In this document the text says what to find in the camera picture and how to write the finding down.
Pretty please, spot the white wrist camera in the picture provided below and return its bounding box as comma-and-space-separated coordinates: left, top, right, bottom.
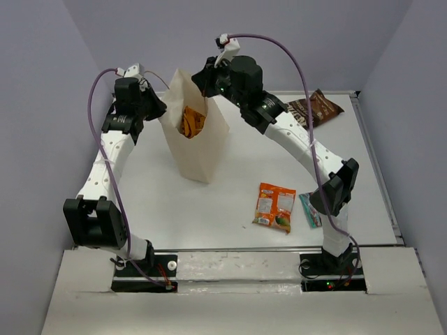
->
214, 33, 240, 68
115, 63, 145, 79

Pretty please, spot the brown Kettle chips bag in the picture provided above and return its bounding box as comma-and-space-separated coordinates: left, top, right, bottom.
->
286, 89, 344, 130

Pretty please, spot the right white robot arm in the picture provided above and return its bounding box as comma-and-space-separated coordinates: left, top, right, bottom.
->
191, 56, 359, 274

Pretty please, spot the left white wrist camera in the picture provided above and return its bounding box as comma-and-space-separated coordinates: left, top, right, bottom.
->
115, 63, 145, 79

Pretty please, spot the teal Fox's candy bag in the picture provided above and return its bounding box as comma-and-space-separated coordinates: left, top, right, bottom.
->
299, 193, 322, 228

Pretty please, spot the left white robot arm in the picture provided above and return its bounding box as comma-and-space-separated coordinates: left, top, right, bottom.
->
63, 75, 166, 276

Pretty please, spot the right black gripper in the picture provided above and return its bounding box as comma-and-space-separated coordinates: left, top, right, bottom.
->
193, 54, 247, 108

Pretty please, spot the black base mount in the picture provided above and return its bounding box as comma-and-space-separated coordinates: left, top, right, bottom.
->
110, 253, 178, 293
298, 252, 367, 292

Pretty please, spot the orange Kettle chips bag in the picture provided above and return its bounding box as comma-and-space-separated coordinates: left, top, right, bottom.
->
180, 106, 206, 139

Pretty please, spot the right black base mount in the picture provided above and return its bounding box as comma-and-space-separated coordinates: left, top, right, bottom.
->
298, 252, 367, 292

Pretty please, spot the orange candy bag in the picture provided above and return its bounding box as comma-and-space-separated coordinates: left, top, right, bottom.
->
252, 183, 296, 235

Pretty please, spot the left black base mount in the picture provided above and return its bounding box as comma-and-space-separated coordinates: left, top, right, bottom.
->
110, 253, 178, 293

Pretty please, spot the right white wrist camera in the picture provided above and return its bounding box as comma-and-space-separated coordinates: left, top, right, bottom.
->
214, 33, 240, 68

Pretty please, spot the cream paper bag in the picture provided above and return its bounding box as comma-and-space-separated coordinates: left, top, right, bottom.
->
159, 68, 229, 184

